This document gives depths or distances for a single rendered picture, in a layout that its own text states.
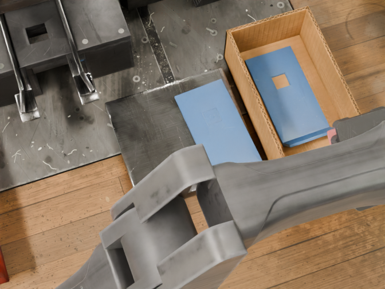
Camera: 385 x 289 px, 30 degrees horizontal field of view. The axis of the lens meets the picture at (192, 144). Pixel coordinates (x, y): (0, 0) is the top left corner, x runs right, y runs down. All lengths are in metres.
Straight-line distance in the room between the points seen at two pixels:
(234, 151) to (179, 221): 0.38
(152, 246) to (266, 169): 0.11
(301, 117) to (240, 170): 0.46
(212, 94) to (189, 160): 0.45
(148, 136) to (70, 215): 0.15
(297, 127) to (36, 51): 0.36
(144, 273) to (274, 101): 0.48
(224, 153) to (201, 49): 0.18
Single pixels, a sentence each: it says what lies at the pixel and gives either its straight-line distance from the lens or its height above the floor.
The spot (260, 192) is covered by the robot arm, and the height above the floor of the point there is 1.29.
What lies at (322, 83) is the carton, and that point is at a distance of 1.03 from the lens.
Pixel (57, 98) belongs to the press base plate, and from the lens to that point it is 1.02.
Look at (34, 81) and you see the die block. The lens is 0.99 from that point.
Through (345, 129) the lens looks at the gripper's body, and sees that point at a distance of 0.78.
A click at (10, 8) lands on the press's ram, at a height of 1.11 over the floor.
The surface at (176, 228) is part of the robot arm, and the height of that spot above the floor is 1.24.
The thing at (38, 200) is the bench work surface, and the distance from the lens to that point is 0.96.
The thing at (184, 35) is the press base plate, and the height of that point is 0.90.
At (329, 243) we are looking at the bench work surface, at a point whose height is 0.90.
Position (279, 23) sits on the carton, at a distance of 1.01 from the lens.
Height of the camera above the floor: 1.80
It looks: 67 degrees down
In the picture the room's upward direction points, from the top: 2 degrees clockwise
